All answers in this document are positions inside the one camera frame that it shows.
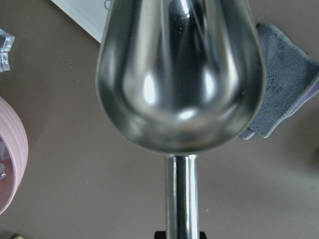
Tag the cream serving tray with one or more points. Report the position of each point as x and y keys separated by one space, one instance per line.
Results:
x=91 y=15

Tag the pink bowl of ice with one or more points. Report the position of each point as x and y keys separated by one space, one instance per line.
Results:
x=13 y=135

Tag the grey folded cloth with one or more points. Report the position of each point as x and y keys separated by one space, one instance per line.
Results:
x=292 y=80

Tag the stainless steel ice scoop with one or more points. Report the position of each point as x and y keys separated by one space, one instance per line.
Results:
x=179 y=77

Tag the loose ice cube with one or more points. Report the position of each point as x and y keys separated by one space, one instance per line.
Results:
x=6 y=41
x=4 y=62

